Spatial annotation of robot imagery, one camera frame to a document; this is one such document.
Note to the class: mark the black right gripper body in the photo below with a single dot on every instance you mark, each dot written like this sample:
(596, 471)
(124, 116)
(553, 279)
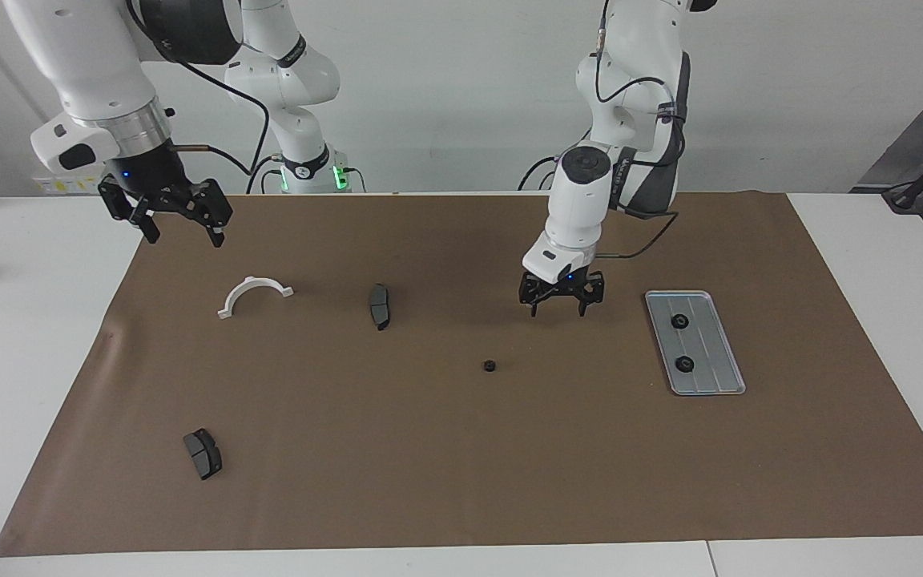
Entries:
(151, 180)

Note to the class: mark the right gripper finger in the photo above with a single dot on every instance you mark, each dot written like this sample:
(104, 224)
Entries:
(147, 224)
(219, 215)

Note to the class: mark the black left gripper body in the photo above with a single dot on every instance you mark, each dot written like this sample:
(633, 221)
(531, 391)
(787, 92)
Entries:
(562, 286)

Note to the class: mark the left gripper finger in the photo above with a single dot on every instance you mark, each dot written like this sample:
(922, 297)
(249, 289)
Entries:
(596, 290)
(525, 292)

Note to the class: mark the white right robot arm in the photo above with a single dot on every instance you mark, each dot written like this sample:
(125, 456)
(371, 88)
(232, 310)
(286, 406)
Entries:
(85, 56)

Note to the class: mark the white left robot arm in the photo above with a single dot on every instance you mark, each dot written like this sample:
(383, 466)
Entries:
(578, 208)

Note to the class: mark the silver metal tray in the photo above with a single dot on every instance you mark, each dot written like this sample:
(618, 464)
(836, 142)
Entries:
(714, 344)

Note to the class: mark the dark grey brake pad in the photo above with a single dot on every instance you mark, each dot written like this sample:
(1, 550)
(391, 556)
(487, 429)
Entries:
(379, 304)
(203, 455)

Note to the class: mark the brown paper table mat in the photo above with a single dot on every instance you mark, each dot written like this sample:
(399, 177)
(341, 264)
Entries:
(469, 449)

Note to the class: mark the white wall socket box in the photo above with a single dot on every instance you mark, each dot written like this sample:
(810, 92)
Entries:
(61, 186)

